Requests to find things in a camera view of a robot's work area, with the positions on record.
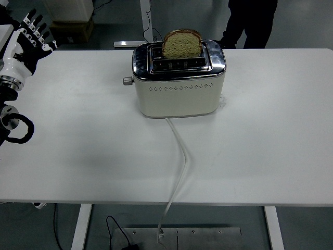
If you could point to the brown bread slice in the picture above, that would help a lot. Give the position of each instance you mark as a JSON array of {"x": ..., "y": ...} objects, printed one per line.
[{"x": 182, "y": 45}]

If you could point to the white desk frame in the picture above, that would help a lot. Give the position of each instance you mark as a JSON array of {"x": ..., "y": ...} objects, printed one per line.
[{"x": 147, "y": 20}]

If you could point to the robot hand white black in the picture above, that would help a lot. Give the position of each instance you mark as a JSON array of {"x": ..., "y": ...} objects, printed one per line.
[{"x": 13, "y": 66}]

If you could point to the grey toaster lever knob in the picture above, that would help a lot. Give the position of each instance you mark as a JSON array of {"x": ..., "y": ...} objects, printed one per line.
[{"x": 127, "y": 81}]

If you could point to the small white black device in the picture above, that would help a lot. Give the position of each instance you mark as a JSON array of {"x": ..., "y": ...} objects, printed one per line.
[{"x": 39, "y": 205}]

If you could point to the white table leg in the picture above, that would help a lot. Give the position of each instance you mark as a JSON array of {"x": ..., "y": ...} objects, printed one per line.
[
  {"x": 82, "y": 226},
  {"x": 274, "y": 229}
]

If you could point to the brown cardboard box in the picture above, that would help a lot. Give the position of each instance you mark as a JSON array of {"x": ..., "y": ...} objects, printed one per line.
[{"x": 74, "y": 32}]

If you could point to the person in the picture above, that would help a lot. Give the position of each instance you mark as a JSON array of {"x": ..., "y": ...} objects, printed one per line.
[{"x": 256, "y": 20}]

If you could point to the grey metal plate with screws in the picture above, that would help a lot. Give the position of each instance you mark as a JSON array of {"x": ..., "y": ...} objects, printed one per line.
[{"x": 208, "y": 239}]

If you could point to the cream chrome two-slot toaster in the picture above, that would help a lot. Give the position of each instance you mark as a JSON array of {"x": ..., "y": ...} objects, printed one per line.
[{"x": 180, "y": 100}]

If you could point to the small white side table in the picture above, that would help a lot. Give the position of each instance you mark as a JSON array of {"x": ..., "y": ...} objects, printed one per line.
[{"x": 4, "y": 34}]

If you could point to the white box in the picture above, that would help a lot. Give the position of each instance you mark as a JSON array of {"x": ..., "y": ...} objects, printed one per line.
[{"x": 70, "y": 10}]

